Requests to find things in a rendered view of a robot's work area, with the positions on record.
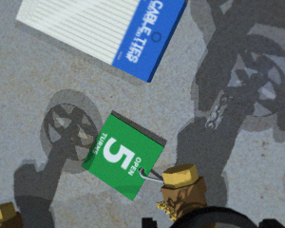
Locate dark grey pipe with three valves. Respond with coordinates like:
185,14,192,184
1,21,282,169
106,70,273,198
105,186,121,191
0,163,258,228

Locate white and blue bag of cable ties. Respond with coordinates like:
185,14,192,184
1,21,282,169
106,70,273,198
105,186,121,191
16,0,187,83

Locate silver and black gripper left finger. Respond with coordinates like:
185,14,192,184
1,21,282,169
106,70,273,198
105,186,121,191
142,218,158,228

